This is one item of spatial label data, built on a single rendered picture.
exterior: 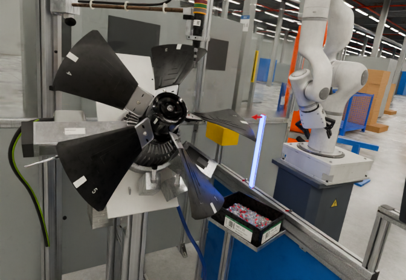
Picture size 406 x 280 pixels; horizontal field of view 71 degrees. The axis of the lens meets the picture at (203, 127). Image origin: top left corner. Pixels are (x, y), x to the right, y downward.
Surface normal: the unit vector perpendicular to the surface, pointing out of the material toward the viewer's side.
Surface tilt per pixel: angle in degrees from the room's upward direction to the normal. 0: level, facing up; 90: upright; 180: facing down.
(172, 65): 44
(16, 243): 90
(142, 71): 50
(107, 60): 77
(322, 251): 90
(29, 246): 90
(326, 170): 90
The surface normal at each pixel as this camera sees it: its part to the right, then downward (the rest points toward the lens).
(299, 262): -0.87, 0.02
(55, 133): 0.45, -0.41
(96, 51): 0.15, -0.01
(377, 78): -0.75, 0.07
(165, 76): -0.33, -0.55
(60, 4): -0.43, 0.17
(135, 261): 0.49, 0.26
